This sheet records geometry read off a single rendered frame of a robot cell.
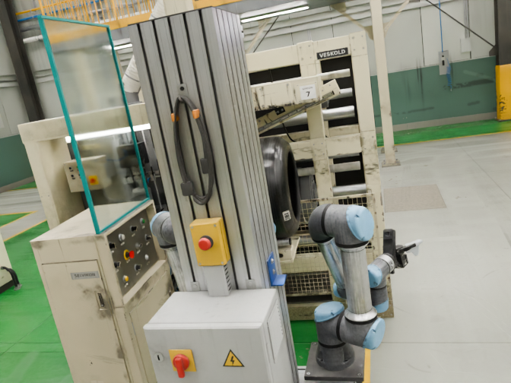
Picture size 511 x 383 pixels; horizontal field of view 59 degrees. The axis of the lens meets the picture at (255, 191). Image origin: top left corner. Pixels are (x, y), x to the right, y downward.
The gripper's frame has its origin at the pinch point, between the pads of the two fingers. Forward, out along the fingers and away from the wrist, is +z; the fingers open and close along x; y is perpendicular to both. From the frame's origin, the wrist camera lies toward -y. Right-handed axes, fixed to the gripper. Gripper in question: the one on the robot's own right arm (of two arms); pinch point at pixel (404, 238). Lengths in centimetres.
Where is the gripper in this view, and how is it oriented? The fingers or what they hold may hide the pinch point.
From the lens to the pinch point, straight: 204.0
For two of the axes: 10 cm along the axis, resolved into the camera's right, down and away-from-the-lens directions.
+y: 2.7, 9.5, 1.5
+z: 6.4, -2.9, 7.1
